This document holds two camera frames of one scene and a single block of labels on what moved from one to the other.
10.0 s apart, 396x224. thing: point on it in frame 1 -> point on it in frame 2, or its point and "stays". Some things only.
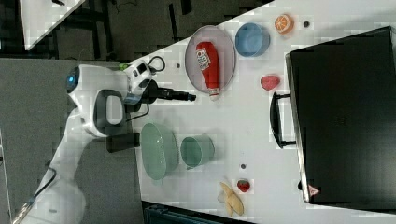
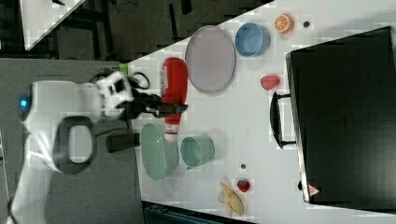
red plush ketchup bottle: x=209 y=64 -> x=174 y=80
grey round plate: x=226 y=56 stays
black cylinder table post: x=120 y=142 stays
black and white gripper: x=143 y=90 -> x=120 y=98
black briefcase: x=341 y=113 stays
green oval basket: x=159 y=149 stays
